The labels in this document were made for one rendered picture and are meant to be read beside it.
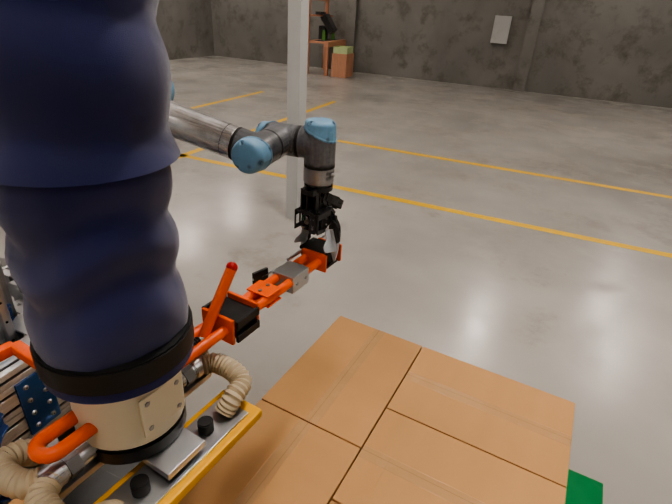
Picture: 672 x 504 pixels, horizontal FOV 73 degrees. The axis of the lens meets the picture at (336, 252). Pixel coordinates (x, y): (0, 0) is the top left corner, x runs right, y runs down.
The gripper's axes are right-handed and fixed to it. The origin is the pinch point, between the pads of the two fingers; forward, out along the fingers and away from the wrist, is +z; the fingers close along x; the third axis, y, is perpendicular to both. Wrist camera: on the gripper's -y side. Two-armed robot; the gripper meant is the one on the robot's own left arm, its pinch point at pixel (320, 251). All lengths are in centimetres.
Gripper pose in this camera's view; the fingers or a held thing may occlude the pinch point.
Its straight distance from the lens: 123.7
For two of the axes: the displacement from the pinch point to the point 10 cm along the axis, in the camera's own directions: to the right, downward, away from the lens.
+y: -5.2, 3.7, -7.7
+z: -0.6, 8.8, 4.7
